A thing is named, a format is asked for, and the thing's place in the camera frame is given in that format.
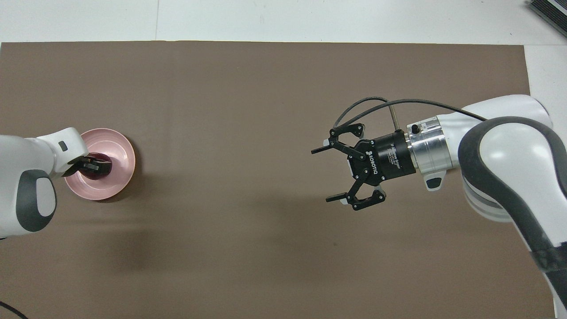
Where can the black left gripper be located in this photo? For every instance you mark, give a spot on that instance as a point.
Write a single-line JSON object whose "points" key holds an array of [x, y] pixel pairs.
{"points": [[76, 165]]}

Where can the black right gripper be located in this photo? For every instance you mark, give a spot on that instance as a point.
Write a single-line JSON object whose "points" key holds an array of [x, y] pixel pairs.
{"points": [[385, 157]]}

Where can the dark red apple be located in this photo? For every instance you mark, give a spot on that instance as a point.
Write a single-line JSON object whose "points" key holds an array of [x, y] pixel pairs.
{"points": [[102, 173]]}

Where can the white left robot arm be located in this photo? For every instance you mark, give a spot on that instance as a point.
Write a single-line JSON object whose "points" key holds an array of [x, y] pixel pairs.
{"points": [[31, 177]]}

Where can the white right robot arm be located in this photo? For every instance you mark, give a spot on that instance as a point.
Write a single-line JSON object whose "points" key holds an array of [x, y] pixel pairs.
{"points": [[509, 155]]}

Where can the pink plate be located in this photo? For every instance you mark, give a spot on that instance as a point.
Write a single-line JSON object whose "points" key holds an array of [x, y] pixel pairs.
{"points": [[119, 168]]}

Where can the brown table mat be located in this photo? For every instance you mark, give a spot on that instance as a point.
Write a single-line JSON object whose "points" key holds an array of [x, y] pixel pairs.
{"points": [[248, 133]]}

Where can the grey ribbed device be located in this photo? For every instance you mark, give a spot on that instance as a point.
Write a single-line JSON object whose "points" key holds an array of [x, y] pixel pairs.
{"points": [[549, 11]]}

